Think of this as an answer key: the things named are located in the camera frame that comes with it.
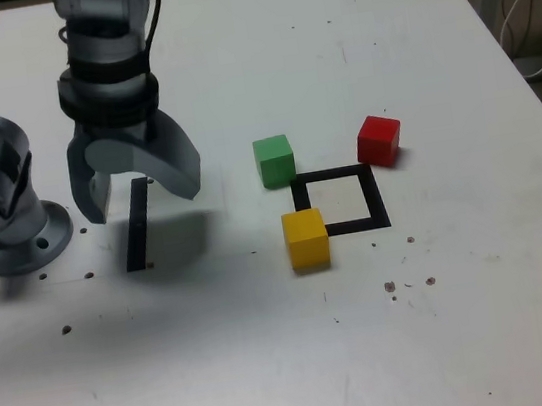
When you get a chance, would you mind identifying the red cube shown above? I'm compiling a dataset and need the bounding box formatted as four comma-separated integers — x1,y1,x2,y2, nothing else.
351,111,407,171

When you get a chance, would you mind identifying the yellow cube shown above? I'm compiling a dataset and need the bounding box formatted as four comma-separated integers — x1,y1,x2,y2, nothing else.
279,206,334,272

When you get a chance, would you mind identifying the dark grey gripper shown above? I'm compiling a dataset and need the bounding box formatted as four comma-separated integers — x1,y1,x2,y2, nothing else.
61,103,209,227

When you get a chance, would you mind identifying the green cube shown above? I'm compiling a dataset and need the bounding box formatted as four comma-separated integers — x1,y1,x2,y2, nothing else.
251,133,299,192

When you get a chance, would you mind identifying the black tape square outline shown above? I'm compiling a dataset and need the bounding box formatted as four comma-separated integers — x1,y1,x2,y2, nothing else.
289,160,393,241

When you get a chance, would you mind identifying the black tape strip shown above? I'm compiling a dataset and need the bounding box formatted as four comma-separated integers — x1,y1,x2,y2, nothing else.
113,176,161,274

